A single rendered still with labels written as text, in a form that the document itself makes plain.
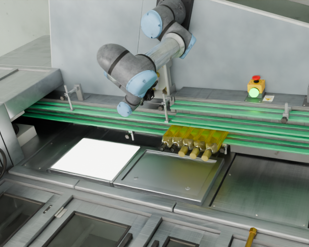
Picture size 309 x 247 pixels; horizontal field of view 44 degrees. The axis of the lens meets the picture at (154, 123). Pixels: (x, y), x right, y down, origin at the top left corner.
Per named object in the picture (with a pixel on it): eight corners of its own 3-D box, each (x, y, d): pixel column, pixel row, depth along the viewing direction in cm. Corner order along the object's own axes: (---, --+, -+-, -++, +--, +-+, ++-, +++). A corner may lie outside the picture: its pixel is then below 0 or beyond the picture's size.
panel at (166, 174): (84, 140, 235) (48, 172, 210) (82, 135, 234) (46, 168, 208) (224, 162, 194) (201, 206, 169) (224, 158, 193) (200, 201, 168)
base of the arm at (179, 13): (163, -10, 183) (153, -4, 176) (190, 3, 180) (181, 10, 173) (155, 18, 193) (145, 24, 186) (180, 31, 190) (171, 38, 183)
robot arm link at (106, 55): (83, 50, 137) (100, 79, 185) (106, 70, 136) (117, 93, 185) (104, 27, 138) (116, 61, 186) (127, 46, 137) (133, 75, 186)
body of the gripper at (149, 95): (142, 94, 208) (132, 105, 199) (141, 80, 204) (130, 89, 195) (155, 96, 205) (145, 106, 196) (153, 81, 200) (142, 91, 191)
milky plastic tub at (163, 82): (148, 90, 222) (141, 97, 215) (142, 54, 211) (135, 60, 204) (176, 92, 214) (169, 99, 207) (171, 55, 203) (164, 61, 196)
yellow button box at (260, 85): (251, 90, 193) (247, 97, 187) (250, 77, 189) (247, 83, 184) (265, 91, 190) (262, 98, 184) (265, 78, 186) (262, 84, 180)
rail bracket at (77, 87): (85, 97, 244) (63, 114, 227) (78, 73, 235) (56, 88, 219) (91, 98, 241) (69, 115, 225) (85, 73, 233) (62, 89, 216)
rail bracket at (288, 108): (284, 109, 176) (278, 123, 166) (285, 94, 172) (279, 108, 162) (293, 110, 174) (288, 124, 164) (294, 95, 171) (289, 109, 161)
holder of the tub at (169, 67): (150, 98, 224) (144, 104, 219) (143, 54, 211) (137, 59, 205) (177, 100, 217) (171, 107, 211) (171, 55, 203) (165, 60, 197)
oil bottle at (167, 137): (177, 126, 209) (161, 147, 193) (176, 117, 206) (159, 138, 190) (187, 127, 207) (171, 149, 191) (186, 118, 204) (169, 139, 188)
